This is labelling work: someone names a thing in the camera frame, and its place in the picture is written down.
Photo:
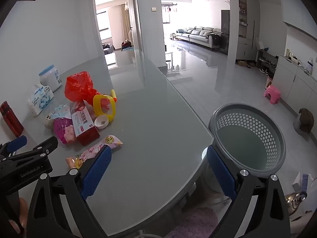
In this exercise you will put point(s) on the light blue wipes pack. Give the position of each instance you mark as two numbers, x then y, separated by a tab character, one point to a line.
62	110

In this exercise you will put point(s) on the white bottle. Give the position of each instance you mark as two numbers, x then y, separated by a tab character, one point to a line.
309	65

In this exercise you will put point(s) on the pink pig toy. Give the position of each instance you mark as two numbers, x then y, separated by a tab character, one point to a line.
69	132

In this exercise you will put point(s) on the shoe rack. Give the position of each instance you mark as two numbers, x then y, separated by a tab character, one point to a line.
267	62

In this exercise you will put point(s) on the pink plastic stool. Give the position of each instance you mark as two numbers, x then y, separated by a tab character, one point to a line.
272	94

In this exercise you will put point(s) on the white door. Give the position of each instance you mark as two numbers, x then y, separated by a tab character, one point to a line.
137	22

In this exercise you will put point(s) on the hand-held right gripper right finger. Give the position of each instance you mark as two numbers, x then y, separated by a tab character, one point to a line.
220	171

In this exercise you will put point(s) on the white jar with blue lid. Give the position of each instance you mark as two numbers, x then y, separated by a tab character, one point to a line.
50	78

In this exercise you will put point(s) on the bed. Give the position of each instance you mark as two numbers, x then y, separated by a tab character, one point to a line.
109	49

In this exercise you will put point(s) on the dark tall cabinet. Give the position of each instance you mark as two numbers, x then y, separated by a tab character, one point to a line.
224	32

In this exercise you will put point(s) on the red plastic bag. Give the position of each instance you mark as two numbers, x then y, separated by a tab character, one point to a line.
79	85

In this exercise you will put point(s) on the white wall cabinet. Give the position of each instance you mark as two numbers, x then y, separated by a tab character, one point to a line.
299	12

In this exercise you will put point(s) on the purple fuzzy cushion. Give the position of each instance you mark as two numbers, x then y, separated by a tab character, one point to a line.
193	223

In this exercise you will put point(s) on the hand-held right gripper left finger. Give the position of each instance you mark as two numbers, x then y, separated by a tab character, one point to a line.
96	171

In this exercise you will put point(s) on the grey shelving cabinet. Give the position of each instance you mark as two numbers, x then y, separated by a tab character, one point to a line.
247	44

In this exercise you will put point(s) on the small woven basket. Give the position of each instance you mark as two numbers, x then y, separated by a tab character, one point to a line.
269	82

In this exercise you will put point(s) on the white sideboard cabinet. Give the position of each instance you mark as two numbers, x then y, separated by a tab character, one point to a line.
294	86

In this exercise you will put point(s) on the small panda toy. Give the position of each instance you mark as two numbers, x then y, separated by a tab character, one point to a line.
49	121

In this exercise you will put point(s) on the white blue tissue pack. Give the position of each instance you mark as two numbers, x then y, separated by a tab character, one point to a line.
40	100

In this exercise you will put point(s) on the grey sofa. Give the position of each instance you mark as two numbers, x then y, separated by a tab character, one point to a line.
198	34

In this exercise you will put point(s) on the grey perforated plastic basket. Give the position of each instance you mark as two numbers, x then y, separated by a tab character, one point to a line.
247	143

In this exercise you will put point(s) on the red white toothpaste box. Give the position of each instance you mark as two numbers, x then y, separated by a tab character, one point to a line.
84	124

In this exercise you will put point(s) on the beige curtain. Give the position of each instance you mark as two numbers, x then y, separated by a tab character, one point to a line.
125	22

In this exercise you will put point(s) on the yellow orange toy stick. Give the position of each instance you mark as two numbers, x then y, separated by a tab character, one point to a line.
114	96

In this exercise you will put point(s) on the pink mesh ball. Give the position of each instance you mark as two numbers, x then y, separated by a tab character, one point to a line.
59	130

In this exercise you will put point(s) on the brown plush toy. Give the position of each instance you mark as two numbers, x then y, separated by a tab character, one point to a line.
307	119

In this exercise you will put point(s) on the pink snack packet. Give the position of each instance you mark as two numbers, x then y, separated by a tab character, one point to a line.
85	153

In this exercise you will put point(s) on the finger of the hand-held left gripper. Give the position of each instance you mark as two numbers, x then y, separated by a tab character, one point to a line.
47	146
17	142

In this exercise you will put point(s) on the red metal bottle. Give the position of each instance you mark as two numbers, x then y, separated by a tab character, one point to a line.
11	120

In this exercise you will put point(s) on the person's left hand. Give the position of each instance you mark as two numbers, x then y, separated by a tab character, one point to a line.
23	210

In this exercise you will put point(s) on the cardboard box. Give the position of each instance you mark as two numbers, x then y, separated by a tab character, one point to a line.
242	63

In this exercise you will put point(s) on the metal kettle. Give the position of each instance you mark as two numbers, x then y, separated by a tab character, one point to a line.
294	203

